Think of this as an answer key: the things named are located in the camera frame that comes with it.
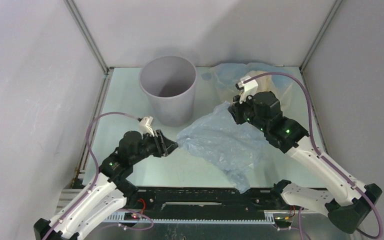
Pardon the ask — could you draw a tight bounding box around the light blue trash bag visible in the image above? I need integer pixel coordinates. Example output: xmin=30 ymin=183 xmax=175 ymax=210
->
xmin=176 ymin=101 xmax=269 ymax=194

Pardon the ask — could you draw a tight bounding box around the grey plastic trash bin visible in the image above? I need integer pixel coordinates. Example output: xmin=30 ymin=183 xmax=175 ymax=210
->
xmin=138 ymin=55 xmax=198 ymax=127

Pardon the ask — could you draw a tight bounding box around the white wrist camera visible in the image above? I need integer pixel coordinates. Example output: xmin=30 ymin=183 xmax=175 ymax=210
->
xmin=235 ymin=75 xmax=259 ymax=104
xmin=139 ymin=115 xmax=155 ymax=137

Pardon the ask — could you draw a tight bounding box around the left aluminium frame post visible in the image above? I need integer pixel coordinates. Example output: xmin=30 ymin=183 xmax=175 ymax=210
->
xmin=64 ymin=0 xmax=110 ymax=75

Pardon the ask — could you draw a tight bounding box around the grey slotted cable duct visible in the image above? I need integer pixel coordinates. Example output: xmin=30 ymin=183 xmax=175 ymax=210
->
xmin=66 ymin=211 xmax=276 ymax=225

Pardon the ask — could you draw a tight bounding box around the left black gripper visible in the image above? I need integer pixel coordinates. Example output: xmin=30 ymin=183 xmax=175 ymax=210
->
xmin=130 ymin=129 xmax=179 ymax=165

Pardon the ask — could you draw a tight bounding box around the clear bag with yellow rim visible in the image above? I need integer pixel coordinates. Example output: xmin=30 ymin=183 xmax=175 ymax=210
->
xmin=210 ymin=62 xmax=295 ymax=111

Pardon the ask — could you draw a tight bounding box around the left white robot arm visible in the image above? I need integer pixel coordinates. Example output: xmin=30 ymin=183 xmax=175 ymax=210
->
xmin=33 ymin=130 xmax=179 ymax=240

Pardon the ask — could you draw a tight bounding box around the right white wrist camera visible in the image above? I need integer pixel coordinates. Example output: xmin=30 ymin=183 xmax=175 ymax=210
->
xmin=235 ymin=75 xmax=259 ymax=104

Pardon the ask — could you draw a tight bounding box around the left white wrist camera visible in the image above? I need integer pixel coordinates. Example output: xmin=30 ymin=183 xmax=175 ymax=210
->
xmin=139 ymin=115 xmax=155 ymax=137

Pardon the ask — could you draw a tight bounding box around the right aluminium frame post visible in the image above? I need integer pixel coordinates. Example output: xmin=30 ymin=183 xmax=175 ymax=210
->
xmin=299 ymin=0 xmax=344 ymax=73

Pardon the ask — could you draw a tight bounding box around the aluminium frame post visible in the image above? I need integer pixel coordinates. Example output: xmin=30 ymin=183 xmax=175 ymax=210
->
xmin=64 ymin=0 xmax=110 ymax=75
xmin=299 ymin=0 xmax=344 ymax=73

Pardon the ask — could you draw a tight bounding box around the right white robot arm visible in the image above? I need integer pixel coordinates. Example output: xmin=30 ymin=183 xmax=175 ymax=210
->
xmin=228 ymin=91 xmax=383 ymax=234

